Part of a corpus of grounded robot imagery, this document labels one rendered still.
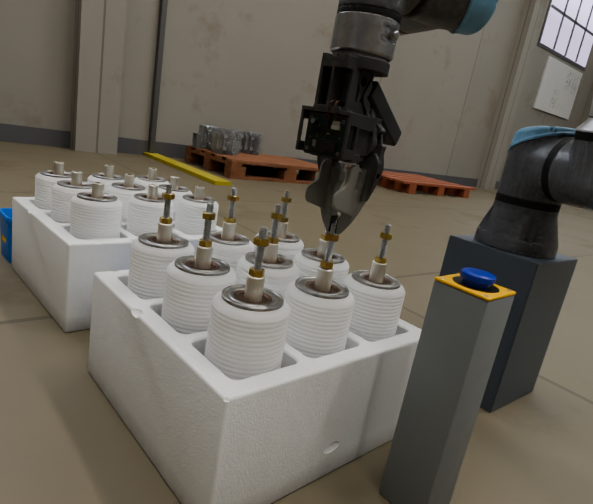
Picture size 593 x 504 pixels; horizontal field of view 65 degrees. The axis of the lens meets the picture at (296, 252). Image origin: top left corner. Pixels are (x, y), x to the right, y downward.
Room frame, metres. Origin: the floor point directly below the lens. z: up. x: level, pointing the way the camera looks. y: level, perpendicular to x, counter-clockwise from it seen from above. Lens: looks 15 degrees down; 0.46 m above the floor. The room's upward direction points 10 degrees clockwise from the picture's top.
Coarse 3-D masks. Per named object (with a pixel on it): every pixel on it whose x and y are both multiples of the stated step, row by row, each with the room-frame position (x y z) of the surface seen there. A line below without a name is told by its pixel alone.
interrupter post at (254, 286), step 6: (264, 276) 0.53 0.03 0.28; (246, 282) 0.52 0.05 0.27; (252, 282) 0.52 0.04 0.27; (258, 282) 0.52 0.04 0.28; (264, 282) 0.53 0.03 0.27; (246, 288) 0.52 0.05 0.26; (252, 288) 0.52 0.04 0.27; (258, 288) 0.52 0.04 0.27; (246, 294) 0.52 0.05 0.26; (252, 294) 0.52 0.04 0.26; (258, 294) 0.52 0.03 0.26; (246, 300) 0.52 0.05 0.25; (252, 300) 0.52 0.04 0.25; (258, 300) 0.52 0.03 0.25
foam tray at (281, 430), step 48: (96, 288) 0.69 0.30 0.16; (96, 336) 0.68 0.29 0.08; (144, 336) 0.56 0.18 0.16; (192, 336) 0.54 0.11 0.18; (144, 384) 0.55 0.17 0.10; (192, 384) 0.47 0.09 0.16; (240, 384) 0.45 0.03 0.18; (288, 384) 0.48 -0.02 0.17; (336, 384) 0.54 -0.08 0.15; (384, 384) 0.61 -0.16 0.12; (144, 432) 0.54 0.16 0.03; (192, 432) 0.46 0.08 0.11; (240, 432) 0.44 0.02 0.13; (288, 432) 0.49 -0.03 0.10; (336, 432) 0.55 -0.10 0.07; (384, 432) 0.64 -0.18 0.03; (192, 480) 0.45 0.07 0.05; (240, 480) 0.44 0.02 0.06; (288, 480) 0.50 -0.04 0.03
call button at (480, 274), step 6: (462, 270) 0.54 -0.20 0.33; (468, 270) 0.54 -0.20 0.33; (474, 270) 0.54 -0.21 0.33; (480, 270) 0.55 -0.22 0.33; (462, 276) 0.53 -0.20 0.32; (468, 276) 0.52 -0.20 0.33; (474, 276) 0.52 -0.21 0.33; (480, 276) 0.52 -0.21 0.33; (486, 276) 0.52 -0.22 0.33; (492, 276) 0.53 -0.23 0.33; (468, 282) 0.53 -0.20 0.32; (474, 282) 0.52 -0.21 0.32; (480, 282) 0.52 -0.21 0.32; (486, 282) 0.52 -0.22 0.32; (492, 282) 0.52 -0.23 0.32; (486, 288) 0.52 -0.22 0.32
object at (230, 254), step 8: (216, 248) 0.73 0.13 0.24; (224, 248) 0.73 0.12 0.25; (232, 248) 0.74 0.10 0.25; (240, 248) 0.75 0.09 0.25; (248, 248) 0.76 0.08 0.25; (216, 256) 0.73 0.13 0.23; (224, 256) 0.73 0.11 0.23; (232, 256) 0.74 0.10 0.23; (240, 256) 0.74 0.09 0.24; (232, 264) 0.74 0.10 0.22
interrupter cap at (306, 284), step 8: (296, 280) 0.61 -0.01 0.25; (304, 280) 0.62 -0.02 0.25; (312, 280) 0.63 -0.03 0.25; (304, 288) 0.59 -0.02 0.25; (312, 288) 0.60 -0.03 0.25; (336, 288) 0.61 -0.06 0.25; (344, 288) 0.62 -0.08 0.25; (320, 296) 0.57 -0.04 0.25; (328, 296) 0.57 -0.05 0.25; (336, 296) 0.58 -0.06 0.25; (344, 296) 0.59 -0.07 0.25
